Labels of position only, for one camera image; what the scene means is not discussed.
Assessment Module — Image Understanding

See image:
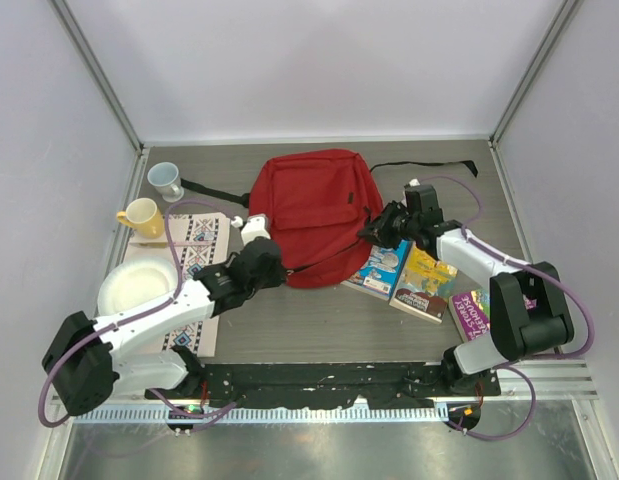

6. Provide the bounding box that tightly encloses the yellow mug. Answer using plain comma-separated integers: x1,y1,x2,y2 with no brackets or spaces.
116,198,165,240

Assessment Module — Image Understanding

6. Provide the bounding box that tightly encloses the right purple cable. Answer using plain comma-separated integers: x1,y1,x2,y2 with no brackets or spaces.
418,174,596,442

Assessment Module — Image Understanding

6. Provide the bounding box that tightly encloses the white cable duct strip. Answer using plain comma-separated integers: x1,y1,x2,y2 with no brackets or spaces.
74,403,448,425

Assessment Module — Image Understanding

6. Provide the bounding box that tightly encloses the light blue cup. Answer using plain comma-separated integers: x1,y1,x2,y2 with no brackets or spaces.
147,162,184,203

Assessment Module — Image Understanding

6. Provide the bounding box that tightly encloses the blue comic book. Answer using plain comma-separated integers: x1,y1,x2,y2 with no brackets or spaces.
342,240,410,301

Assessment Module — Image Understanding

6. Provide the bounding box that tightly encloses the white paper plate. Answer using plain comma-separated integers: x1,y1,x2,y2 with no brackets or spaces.
97,256,178,316

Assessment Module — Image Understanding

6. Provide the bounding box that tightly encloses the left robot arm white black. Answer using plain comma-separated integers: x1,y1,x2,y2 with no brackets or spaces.
42,237,286,417

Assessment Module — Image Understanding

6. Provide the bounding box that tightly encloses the purple cable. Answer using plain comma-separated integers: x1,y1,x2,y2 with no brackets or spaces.
418,174,596,442
37,198,243,429

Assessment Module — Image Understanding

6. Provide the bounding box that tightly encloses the red backpack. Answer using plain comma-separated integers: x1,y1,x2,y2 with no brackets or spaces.
180,148,478,290

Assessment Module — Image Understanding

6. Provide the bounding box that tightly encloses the purple treehouse book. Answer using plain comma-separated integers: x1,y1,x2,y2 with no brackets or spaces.
448,289,490,342

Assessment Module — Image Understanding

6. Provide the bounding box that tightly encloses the patterned placemat cloth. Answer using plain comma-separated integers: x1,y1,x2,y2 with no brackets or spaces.
99,212,231,358

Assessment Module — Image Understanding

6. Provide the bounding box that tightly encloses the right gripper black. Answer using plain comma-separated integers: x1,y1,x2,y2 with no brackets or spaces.
358,199,421,250

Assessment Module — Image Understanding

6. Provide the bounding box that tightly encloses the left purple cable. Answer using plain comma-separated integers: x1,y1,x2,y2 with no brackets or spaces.
37,198,243,429

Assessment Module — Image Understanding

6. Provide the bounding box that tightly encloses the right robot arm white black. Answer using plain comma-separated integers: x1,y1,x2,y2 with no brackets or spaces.
358,184,574,395

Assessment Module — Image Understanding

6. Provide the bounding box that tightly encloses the yellow paperback book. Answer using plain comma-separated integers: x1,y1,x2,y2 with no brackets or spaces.
389,244,458,324

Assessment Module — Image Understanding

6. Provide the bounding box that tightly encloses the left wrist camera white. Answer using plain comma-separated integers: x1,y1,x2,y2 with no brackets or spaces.
230,214,270,246

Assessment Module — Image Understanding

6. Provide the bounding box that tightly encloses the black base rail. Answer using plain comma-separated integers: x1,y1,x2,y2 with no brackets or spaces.
160,362,501,410

